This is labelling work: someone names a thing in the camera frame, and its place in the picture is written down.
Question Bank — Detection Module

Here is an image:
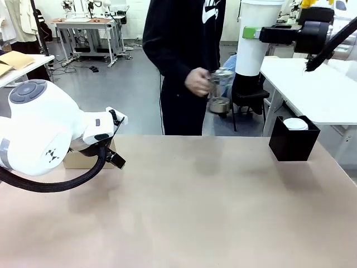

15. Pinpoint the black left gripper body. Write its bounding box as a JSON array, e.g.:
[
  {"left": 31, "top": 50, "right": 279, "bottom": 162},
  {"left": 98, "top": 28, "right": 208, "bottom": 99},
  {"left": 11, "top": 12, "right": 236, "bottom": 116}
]
[{"left": 69, "top": 138, "right": 127, "bottom": 171}]

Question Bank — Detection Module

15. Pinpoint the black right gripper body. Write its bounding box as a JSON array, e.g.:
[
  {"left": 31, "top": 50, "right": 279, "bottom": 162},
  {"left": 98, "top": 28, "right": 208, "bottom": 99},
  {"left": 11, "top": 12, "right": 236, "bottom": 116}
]
[{"left": 295, "top": 20, "right": 332, "bottom": 55}]

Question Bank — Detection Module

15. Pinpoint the tall white paper cup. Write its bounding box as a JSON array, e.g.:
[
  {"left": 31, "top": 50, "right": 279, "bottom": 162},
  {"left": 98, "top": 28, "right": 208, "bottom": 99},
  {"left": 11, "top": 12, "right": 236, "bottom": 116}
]
[{"left": 235, "top": 0, "right": 284, "bottom": 77}]

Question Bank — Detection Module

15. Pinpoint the glass coffee pitcher black base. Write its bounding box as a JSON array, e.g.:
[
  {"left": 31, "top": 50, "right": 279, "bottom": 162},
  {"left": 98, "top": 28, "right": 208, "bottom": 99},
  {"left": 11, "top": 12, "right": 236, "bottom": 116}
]
[{"left": 206, "top": 68, "right": 234, "bottom": 116}]

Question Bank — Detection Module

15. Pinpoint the person's right forearm black sleeve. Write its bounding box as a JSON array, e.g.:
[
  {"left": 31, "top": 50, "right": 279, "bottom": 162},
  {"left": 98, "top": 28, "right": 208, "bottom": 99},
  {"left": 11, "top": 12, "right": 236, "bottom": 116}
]
[{"left": 142, "top": 27, "right": 197, "bottom": 83}]

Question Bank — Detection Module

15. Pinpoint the brown cardboard drink carrier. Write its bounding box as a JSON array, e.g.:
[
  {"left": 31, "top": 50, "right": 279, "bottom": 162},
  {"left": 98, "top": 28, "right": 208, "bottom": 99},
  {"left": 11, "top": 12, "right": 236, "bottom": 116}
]
[{"left": 62, "top": 139, "right": 118, "bottom": 170}]

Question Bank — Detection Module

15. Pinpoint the white lidded paper cup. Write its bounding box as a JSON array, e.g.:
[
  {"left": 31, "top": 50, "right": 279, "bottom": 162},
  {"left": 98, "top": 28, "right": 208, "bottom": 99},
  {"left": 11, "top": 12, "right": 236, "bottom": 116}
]
[{"left": 282, "top": 117, "right": 310, "bottom": 131}]

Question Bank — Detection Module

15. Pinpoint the black square cup holder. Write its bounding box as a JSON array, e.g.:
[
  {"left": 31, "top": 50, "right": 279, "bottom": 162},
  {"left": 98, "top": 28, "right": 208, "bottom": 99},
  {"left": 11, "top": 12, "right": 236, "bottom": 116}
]
[{"left": 268, "top": 114, "right": 321, "bottom": 162}]

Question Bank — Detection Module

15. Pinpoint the person's right hand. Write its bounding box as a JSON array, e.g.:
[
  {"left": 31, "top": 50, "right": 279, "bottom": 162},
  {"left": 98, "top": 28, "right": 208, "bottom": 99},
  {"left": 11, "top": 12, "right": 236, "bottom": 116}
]
[{"left": 184, "top": 67, "right": 213, "bottom": 98}]

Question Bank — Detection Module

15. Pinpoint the white side table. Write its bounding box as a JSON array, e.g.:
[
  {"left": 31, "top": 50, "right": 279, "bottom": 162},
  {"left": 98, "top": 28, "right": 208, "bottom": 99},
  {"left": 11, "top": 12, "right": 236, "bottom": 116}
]
[{"left": 258, "top": 55, "right": 357, "bottom": 171}]

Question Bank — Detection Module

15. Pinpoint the blue cloth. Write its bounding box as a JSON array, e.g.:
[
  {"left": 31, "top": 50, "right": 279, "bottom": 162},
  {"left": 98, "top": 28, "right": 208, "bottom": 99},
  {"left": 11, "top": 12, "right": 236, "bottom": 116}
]
[{"left": 222, "top": 54, "right": 238, "bottom": 94}]

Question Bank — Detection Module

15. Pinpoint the black chair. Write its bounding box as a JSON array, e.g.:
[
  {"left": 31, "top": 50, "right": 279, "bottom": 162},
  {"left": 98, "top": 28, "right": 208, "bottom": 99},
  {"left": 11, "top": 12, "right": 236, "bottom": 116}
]
[{"left": 231, "top": 73, "right": 271, "bottom": 132}]

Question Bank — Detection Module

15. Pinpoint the person in black sweater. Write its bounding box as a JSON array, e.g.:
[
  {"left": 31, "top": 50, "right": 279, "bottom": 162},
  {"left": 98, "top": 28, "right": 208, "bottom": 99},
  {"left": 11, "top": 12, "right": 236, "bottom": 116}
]
[{"left": 141, "top": 0, "right": 227, "bottom": 137}]

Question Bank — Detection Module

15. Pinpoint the white table with envelopes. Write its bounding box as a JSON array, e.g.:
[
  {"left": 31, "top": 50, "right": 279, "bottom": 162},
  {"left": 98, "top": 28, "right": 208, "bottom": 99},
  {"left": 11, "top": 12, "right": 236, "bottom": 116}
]
[{"left": 0, "top": 54, "right": 56, "bottom": 88}]

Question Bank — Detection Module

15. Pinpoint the brown paper envelope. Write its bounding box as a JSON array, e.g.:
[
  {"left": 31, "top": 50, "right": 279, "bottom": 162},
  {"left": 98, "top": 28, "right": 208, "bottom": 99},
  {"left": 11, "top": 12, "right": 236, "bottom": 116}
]
[{"left": 0, "top": 51, "right": 36, "bottom": 71}]

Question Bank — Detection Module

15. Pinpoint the grey metal workbench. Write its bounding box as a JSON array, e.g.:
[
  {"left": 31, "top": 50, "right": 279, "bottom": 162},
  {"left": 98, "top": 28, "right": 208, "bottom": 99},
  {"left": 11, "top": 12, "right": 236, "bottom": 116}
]
[{"left": 49, "top": 16, "right": 133, "bottom": 69}]

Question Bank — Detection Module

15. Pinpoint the black stand pole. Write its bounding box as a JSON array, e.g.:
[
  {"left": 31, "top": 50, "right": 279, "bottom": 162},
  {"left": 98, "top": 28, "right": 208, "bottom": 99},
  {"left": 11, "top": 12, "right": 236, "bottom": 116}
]
[{"left": 30, "top": 0, "right": 51, "bottom": 57}]

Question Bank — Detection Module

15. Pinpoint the cream hanging garment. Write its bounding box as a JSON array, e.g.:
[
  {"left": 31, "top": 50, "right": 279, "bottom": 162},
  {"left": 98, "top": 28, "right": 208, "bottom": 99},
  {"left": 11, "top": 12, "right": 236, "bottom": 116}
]
[{"left": 0, "top": 0, "right": 38, "bottom": 43}]

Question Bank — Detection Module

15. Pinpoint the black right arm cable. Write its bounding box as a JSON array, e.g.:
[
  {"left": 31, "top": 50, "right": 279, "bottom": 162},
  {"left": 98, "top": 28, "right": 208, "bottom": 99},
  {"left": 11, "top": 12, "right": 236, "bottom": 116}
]
[{"left": 305, "top": 21, "right": 357, "bottom": 73}]

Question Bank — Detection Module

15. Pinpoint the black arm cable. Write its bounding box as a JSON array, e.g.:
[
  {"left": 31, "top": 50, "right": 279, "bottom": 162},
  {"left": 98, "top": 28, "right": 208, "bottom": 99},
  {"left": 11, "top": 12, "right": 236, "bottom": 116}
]
[
  {"left": 305, "top": 21, "right": 357, "bottom": 73},
  {"left": 0, "top": 145, "right": 114, "bottom": 194}
]

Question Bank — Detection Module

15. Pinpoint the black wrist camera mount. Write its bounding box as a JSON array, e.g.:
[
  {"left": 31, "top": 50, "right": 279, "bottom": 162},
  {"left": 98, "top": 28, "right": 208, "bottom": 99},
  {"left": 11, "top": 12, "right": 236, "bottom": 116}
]
[{"left": 297, "top": 6, "right": 335, "bottom": 25}]

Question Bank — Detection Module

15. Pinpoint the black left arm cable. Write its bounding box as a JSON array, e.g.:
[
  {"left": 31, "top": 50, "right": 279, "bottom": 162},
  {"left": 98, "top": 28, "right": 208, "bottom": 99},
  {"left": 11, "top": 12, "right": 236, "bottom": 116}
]
[{"left": 0, "top": 145, "right": 114, "bottom": 194}]

